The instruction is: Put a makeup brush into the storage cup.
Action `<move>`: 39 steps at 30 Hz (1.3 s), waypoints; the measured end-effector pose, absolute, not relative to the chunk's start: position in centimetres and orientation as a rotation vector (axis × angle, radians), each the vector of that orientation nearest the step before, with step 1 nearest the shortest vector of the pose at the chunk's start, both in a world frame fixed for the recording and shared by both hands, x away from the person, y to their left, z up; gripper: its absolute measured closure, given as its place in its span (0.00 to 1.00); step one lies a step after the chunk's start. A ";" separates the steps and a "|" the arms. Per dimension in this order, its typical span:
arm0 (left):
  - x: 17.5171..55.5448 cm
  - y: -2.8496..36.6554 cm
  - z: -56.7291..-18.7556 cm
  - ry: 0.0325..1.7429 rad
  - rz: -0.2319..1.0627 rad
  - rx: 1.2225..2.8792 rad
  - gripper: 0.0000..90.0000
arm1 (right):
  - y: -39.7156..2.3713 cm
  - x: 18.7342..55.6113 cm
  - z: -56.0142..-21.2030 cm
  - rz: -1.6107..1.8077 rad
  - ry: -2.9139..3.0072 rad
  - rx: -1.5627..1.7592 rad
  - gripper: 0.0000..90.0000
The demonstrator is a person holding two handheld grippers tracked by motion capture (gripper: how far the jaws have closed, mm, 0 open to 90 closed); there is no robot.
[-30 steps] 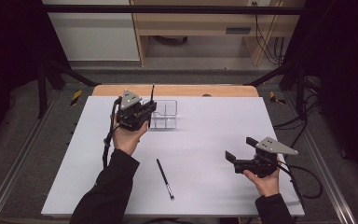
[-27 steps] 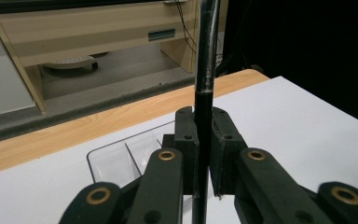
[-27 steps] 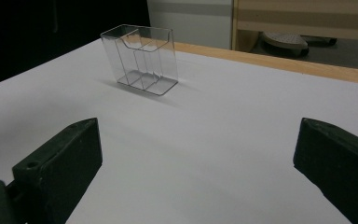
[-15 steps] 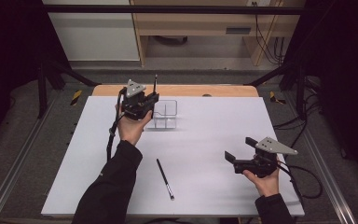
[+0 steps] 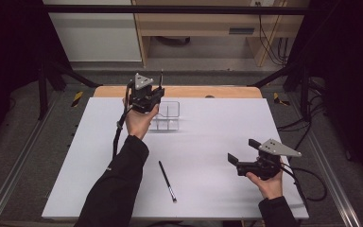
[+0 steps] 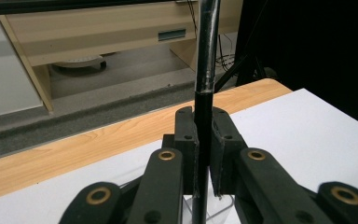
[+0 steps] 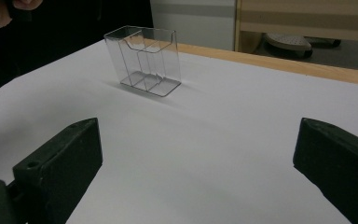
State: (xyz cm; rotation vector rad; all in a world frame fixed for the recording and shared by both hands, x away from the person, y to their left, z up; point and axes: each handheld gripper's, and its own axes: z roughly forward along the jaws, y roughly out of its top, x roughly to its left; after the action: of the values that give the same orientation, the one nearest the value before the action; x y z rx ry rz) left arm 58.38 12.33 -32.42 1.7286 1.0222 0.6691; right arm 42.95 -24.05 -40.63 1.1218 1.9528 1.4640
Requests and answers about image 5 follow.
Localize black metal stand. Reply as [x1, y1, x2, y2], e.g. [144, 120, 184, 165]
[251, 61, 311, 122]
[37, 60, 103, 121]

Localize black horizontal frame bar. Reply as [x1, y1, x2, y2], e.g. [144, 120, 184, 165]
[43, 4, 310, 16]

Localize hand-held gripper cable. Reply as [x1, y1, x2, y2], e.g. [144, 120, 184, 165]
[112, 81, 134, 159]
[278, 162, 328, 202]

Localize wooden desk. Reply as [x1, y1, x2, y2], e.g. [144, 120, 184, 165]
[131, 0, 310, 68]

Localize person's right hand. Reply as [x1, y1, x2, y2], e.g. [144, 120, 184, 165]
[246, 164, 285, 201]

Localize left hand-held gripper cable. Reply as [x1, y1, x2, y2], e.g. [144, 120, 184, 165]
[112, 81, 134, 159]

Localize black floor cables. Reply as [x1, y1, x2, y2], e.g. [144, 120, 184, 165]
[277, 79, 327, 149]

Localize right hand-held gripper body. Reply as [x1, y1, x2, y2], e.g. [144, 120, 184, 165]
[236, 138, 303, 182]

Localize hanging black cables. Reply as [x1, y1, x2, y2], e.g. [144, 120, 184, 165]
[254, 1, 290, 66]

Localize clear plastic organizer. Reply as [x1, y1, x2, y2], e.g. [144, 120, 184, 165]
[148, 100, 181, 131]

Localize person's left hand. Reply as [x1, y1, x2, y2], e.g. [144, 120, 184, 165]
[122, 98, 161, 140]

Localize yellow black tape marker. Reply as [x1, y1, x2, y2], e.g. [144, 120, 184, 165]
[71, 91, 84, 108]
[273, 92, 291, 107]

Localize white cabinet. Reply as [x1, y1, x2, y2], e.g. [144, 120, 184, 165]
[43, 0, 143, 63]

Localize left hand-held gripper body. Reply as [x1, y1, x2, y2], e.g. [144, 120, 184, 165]
[127, 73, 159, 114]

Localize aluminium rail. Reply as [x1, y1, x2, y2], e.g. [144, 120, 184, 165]
[291, 94, 362, 227]
[0, 94, 61, 227]

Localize right hand-held gripper cable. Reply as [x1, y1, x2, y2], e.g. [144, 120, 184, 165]
[278, 162, 328, 202]

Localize grey label on desk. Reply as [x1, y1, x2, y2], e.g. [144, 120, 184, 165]
[229, 27, 255, 35]

